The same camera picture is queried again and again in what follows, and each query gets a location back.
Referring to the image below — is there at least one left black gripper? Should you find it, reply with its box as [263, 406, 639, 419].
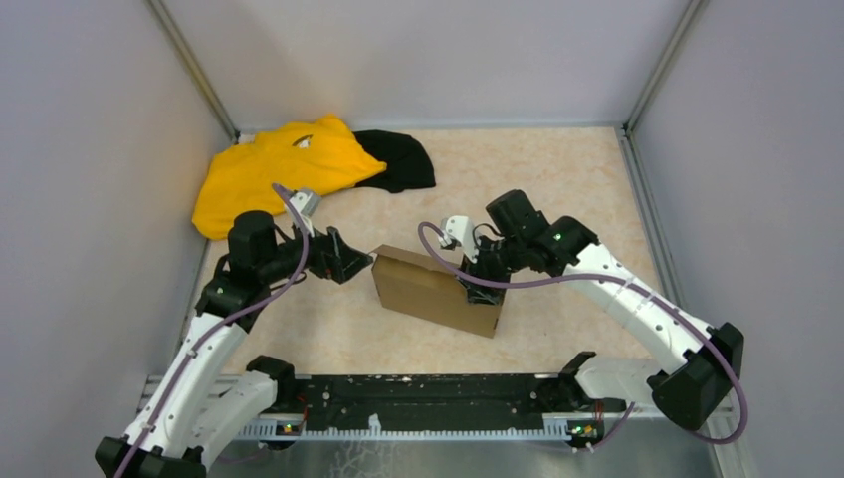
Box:
[259, 211, 372, 283]

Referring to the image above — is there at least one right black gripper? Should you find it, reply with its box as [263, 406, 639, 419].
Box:
[455, 231, 527, 305]

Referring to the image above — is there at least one brown cardboard box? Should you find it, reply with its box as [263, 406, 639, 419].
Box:
[372, 244, 503, 339]

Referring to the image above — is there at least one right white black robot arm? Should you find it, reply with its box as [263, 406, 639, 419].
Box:
[440, 189, 744, 431]

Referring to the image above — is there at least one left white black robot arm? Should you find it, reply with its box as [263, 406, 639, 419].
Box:
[95, 211, 373, 477]

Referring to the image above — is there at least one yellow shirt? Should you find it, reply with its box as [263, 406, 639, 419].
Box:
[191, 114, 387, 240]

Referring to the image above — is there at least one black cloth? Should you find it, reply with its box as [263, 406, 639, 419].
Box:
[353, 129, 437, 194]

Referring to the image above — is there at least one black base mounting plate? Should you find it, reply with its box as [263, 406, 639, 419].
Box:
[268, 373, 595, 432]

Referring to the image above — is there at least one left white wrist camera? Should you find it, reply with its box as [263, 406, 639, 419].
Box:
[288, 188, 322, 221]

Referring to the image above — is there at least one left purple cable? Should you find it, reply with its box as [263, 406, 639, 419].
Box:
[111, 183, 313, 478]

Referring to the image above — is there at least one purple cable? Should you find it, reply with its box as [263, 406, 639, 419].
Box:
[417, 221, 750, 454]
[111, 183, 313, 478]

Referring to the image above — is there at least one aluminium frame rail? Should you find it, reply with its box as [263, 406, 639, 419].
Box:
[135, 372, 735, 442]

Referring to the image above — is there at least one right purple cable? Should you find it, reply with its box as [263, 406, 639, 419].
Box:
[417, 221, 750, 454]

